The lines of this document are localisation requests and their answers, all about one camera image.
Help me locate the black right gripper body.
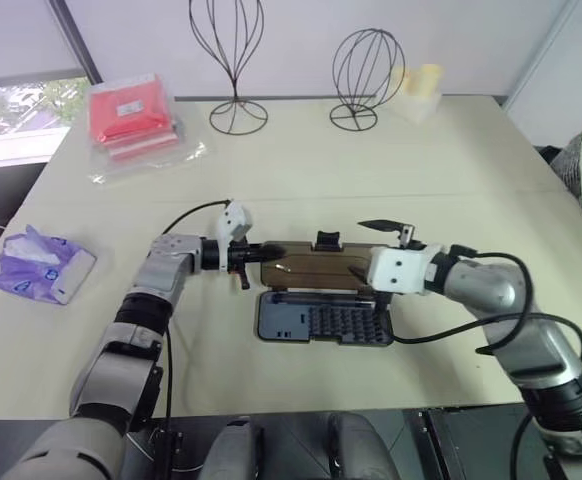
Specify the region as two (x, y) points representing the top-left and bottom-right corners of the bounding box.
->
(393, 230), (428, 251)

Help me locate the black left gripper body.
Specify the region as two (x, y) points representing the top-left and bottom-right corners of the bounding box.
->
(226, 238), (263, 291)

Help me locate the slim dark screwdriver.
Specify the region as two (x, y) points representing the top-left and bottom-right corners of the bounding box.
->
(270, 262), (370, 277)

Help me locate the black screwdriver bit case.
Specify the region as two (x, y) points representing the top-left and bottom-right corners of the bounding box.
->
(254, 229), (396, 348)

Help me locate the clear plastic zip bag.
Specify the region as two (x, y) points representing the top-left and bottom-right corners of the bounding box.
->
(86, 112), (208, 187)

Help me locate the white holder with cream cups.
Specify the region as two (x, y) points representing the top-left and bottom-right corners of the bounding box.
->
(389, 63), (445, 124)

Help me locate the grey rounded shape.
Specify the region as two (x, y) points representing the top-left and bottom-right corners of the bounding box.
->
(204, 416), (268, 480)
(326, 412), (388, 480)

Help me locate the red packaged cloth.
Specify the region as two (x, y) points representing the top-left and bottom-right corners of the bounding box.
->
(88, 73), (180, 162)

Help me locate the purple tissue pack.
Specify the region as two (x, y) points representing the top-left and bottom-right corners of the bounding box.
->
(0, 224), (97, 306)

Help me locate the black panel under table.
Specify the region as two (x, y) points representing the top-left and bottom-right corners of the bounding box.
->
(408, 405), (562, 480)

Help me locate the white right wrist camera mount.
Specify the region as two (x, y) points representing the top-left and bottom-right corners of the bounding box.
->
(368, 243), (445, 296)

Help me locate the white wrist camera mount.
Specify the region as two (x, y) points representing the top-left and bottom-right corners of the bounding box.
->
(216, 199), (253, 247)
(368, 243), (445, 296)

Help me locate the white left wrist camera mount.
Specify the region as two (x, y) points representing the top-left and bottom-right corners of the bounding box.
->
(216, 199), (253, 247)

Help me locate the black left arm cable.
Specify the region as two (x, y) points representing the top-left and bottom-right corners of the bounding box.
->
(160, 198), (235, 480)

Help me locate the round wire hat stand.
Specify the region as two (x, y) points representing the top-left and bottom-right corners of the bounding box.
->
(328, 28), (407, 133)

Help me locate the tall wire hat stand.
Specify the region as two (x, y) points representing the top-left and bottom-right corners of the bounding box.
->
(188, 0), (268, 135)

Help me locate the dark window frame post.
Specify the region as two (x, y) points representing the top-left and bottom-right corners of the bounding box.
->
(49, 0), (103, 85)

